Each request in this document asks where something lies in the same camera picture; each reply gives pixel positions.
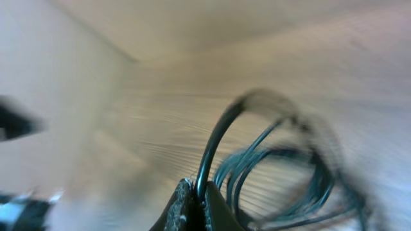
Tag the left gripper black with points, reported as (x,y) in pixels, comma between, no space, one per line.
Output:
(24,211)

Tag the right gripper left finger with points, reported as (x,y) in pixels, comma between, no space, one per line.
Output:
(175,216)

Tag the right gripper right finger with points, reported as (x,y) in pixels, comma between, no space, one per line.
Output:
(218,216)

